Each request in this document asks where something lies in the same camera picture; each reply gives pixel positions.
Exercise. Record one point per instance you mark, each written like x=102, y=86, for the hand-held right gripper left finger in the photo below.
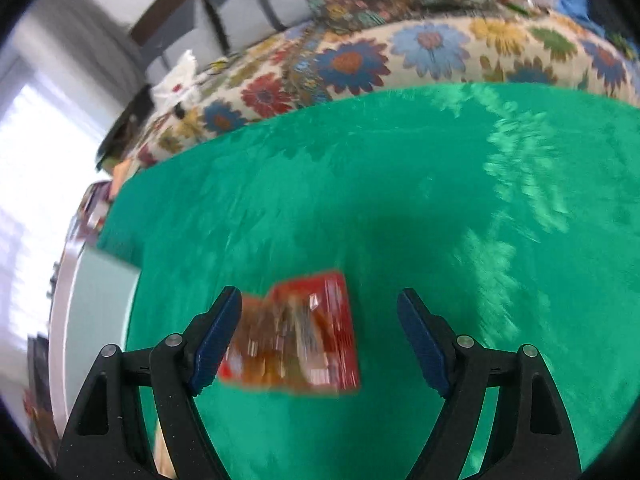
x=217, y=340

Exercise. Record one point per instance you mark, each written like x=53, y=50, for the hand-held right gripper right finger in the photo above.
x=425, y=345

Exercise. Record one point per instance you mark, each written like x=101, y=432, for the white sheer curtain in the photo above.
x=35, y=185

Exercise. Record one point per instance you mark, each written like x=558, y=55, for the blue cloth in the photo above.
x=580, y=5

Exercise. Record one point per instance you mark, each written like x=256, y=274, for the white plastic bag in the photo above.
x=175, y=85

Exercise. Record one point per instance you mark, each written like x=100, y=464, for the red snack packet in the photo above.
x=310, y=340

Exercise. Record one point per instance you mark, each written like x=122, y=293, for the floral bedsheet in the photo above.
x=435, y=50

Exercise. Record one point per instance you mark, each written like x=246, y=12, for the green patterned blanket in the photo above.
x=400, y=210

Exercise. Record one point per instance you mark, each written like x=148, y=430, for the grey curtain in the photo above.
x=75, y=50

